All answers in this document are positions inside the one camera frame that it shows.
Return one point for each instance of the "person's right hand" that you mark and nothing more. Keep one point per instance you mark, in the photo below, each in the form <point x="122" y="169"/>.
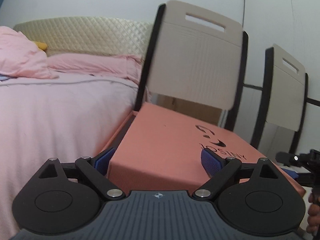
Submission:
<point x="314" y="212"/>

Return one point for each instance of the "pink bed sheet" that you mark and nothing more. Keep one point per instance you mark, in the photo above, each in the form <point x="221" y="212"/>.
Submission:
<point x="55" y="125"/>

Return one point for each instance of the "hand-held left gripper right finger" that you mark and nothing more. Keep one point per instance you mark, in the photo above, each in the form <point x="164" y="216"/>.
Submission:
<point x="211" y="162"/>

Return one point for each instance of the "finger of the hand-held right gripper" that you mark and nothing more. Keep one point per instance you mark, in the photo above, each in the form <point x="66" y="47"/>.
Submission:
<point x="290" y="158"/>
<point x="303" y="179"/>

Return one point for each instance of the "beige quilted headboard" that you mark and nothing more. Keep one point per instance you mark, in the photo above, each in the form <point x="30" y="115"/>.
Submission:
<point x="95" y="35"/>

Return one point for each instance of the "pink box lid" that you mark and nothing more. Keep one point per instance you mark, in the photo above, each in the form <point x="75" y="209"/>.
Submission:
<point x="170" y="150"/>

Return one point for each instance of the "wooden nightstand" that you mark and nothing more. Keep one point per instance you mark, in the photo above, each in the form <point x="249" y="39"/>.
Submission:
<point x="190" y="110"/>

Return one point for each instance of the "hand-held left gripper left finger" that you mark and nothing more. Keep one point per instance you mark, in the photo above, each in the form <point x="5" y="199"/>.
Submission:
<point x="103" y="159"/>

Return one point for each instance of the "pink pillow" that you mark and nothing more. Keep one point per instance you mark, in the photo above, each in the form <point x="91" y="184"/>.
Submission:
<point x="100" y="66"/>

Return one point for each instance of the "pink crumpled duvet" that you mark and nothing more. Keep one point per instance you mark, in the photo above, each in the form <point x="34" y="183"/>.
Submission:
<point x="20" y="55"/>

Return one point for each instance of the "beige chair with black frame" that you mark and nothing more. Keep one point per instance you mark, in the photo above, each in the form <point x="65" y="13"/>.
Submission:
<point x="285" y="92"/>
<point x="197" y="62"/>

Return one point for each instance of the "pink cardboard box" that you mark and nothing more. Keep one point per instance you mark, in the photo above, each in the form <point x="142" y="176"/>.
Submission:
<point x="110" y="142"/>

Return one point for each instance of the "yellow plush toy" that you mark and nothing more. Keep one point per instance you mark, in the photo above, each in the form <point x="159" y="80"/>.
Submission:
<point x="41" y="45"/>

